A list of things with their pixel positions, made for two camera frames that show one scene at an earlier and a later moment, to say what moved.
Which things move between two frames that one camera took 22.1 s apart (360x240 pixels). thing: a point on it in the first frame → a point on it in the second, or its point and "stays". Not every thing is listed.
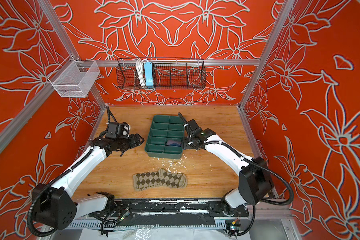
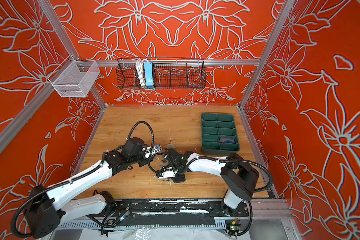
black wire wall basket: x=171 y=74 stays
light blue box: x=148 y=73 stays
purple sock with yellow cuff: x=177 y=143 → x=227 y=140
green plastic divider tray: x=164 y=128 → x=219 y=135
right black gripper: x=185 y=144 → x=178 y=180
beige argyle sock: x=160 y=178 → x=169 y=146
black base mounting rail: x=175 y=213 stays
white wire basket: x=74 y=78 stays
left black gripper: x=135 y=143 → x=146 y=161
